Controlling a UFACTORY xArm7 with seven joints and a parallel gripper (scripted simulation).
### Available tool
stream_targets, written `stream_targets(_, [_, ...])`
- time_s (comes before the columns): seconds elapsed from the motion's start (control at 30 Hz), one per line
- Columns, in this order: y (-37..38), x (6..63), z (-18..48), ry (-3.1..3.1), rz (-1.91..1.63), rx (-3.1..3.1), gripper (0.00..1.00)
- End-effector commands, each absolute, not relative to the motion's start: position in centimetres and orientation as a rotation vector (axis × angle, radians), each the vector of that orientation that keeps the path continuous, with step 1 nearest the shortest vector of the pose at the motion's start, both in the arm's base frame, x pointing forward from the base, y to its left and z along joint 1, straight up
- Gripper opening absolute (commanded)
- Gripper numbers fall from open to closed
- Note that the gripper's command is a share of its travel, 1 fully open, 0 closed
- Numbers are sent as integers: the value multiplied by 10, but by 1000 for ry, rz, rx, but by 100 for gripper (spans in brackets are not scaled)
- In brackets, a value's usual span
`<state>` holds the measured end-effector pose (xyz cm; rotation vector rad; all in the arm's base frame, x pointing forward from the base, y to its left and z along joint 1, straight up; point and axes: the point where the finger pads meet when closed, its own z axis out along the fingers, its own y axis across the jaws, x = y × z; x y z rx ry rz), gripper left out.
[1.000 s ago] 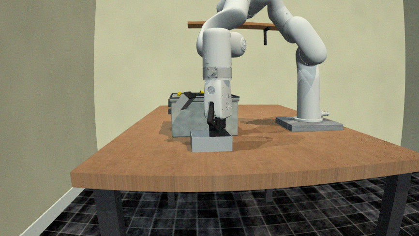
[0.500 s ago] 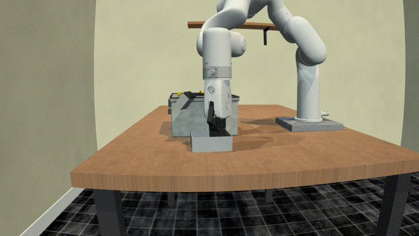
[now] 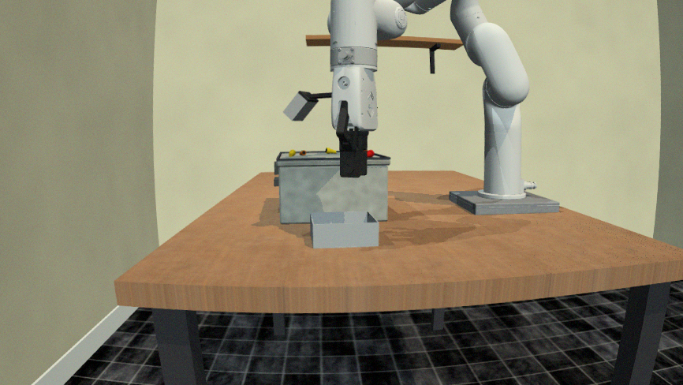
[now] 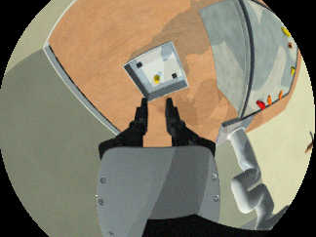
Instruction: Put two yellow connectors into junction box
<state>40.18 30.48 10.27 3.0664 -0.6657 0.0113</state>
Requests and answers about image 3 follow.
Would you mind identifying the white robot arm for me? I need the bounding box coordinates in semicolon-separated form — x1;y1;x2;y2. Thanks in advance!
283;0;537;200

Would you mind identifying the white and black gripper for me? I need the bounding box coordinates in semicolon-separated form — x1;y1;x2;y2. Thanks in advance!
330;65;378;178

